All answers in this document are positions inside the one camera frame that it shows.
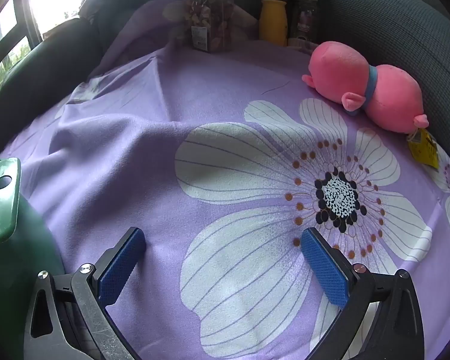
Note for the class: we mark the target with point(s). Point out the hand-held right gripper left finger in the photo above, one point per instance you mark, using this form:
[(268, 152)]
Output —
[(120, 266)]

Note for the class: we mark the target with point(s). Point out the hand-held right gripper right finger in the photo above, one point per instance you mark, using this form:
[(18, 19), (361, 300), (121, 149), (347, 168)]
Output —
[(322, 266)]

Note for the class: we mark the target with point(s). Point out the green plastic basin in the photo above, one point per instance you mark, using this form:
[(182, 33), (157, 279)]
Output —
[(22, 240)]

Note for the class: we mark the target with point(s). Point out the purple floral blanket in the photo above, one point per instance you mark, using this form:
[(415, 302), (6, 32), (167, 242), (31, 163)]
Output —
[(135, 157)]

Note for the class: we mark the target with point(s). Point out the yellow hang tag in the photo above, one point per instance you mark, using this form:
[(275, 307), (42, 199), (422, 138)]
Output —
[(423, 150)]

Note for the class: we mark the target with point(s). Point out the pink plush pig toy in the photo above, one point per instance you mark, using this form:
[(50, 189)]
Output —
[(337, 71)]

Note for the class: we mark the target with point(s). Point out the dark grey sofa cushion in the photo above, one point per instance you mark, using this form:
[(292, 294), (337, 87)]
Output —
[(41, 63)]

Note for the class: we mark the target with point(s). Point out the dark jar with lid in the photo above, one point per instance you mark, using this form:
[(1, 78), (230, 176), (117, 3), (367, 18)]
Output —
[(303, 18)]

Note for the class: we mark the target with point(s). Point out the yellow vase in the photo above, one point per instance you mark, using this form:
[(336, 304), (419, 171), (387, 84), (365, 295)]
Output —
[(272, 22)]

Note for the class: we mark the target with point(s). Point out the dark grey sofa backrest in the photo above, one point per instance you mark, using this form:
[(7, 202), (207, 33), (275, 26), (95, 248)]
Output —
[(397, 26)]

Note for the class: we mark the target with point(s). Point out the clear bag of nuts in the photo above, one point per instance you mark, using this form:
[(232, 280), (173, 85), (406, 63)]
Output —
[(210, 22)]

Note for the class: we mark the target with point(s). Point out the window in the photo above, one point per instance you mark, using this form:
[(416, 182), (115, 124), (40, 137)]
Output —
[(41, 0)]

